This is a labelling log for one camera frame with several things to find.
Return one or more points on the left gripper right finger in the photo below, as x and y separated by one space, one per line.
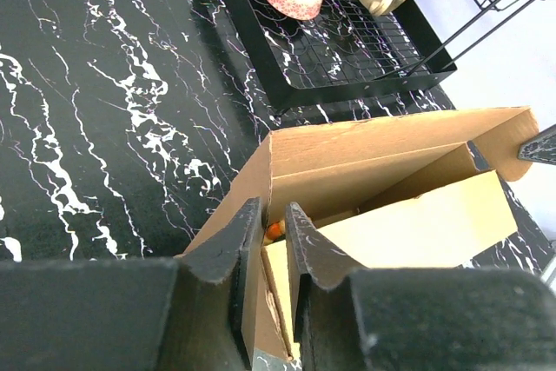
349 317

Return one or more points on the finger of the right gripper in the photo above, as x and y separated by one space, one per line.
541 148

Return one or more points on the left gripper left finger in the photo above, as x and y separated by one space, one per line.
196 312

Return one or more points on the orange plush flower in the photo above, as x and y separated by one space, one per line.
274 232

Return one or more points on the brown cardboard box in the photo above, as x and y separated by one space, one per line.
416 191

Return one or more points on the black wire dish rack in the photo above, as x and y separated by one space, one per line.
343 54

